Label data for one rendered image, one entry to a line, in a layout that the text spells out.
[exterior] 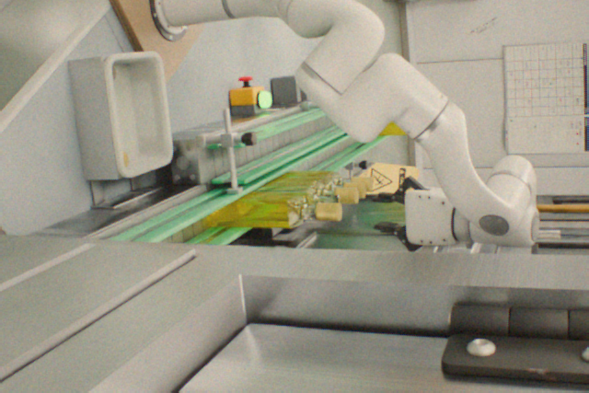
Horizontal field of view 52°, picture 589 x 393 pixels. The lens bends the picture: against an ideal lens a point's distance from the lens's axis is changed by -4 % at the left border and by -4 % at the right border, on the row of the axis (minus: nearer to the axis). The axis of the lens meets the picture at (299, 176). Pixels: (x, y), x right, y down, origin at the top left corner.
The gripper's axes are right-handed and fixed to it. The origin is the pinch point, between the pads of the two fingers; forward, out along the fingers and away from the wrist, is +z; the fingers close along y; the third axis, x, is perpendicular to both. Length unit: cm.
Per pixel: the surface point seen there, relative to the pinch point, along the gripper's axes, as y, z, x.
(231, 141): 14.9, 26.6, 11.0
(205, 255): 23, -37, 82
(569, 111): -58, 100, -587
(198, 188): 5.6, 35.0, 13.3
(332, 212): 0.4, 9.0, 4.1
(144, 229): 4.2, 25.9, 35.4
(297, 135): 7, 49, -40
